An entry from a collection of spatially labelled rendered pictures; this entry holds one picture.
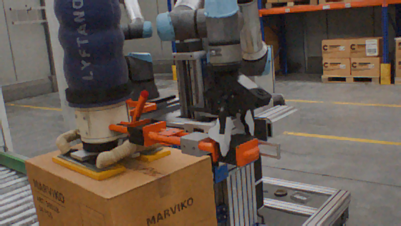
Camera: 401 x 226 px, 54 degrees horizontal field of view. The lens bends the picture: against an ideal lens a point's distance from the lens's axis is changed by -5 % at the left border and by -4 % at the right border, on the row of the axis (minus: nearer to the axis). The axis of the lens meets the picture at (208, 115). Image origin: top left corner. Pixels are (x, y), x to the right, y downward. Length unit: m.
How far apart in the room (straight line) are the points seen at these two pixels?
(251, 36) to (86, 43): 0.60
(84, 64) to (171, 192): 0.48
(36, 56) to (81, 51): 10.41
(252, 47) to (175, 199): 0.66
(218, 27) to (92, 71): 0.53
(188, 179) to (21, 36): 10.46
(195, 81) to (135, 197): 0.84
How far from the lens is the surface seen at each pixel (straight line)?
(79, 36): 1.31
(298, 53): 10.26
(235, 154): 0.94
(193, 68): 1.86
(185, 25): 1.02
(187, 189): 1.30
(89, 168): 1.32
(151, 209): 1.22
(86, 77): 1.30
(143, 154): 1.38
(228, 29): 0.91
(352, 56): 8.45
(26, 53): 11.59
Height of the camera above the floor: 1.37
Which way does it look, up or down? 13 degrees down
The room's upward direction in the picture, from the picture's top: 5 degrees counter-clockwise
